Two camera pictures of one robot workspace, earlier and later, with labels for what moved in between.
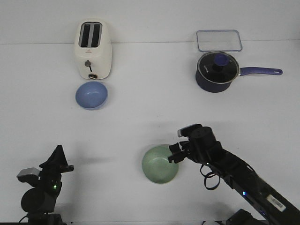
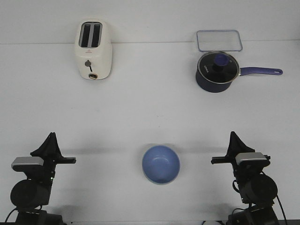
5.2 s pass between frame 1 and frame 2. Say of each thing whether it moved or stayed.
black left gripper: moved
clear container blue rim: stayed
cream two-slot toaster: stayed
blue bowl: moved
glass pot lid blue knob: stayed
